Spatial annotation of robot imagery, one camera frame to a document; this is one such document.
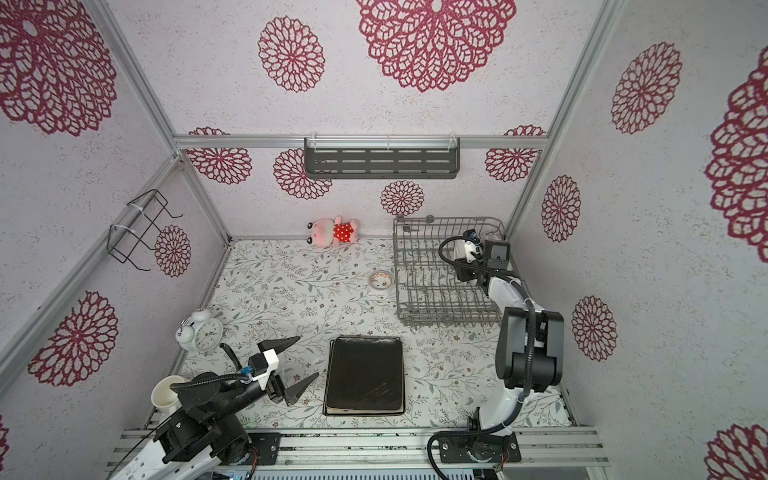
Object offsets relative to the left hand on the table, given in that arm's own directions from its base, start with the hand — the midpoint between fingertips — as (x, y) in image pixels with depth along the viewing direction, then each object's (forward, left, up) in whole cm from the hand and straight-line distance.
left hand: (308, 358), depth 67 cm
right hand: (+36, -44, -6) cm, 57 cm away
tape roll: (+39, -16, -22) cm, 47 cm away
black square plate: (-6, -12, -17) cm, 21 cm away
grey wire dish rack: (+34, -33, -22) cm, 53 cm away
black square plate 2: (+2, -12, -17) cm, 21 cm away
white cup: (-4, +40, -17) cm, 44 cm away
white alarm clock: (+13, +35, -11) cm, 39 cm away
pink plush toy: (+57, +4, -16) cm, 59 cm away
